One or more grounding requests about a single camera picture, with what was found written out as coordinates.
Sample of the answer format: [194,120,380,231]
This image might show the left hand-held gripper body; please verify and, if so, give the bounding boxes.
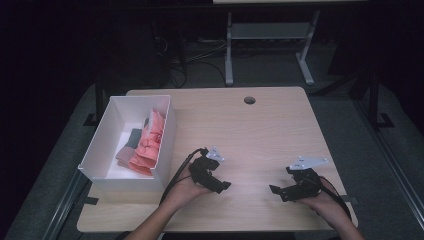
[188,146,225,191]

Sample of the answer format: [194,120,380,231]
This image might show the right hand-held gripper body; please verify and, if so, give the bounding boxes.
[286,155,329,201]

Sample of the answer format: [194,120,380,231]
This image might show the white plastic box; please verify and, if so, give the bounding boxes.
[77,94,178,193]

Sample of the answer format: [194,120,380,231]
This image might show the person's left hand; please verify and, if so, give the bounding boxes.
[166,174,209,211]

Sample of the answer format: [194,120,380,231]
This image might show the person's right hand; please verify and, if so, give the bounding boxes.
[301,179,351,231]

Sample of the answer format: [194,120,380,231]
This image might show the black metal stand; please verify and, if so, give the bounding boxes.
[364,71,396,130]
[83,71,105,127]

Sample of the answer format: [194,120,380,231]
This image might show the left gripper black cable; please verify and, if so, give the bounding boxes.
[159,147,207,205]

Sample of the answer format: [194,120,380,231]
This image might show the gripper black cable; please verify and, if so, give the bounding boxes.
[159,147,207,205]
[318,176,353,221]

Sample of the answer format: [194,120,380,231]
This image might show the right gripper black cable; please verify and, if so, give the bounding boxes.
[318,176,353,221]

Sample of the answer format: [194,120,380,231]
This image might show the bundle of floor cables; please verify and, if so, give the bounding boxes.
[153,35,228,88]

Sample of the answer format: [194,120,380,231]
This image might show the white metal table frame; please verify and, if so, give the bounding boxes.
[224,9,322,87]

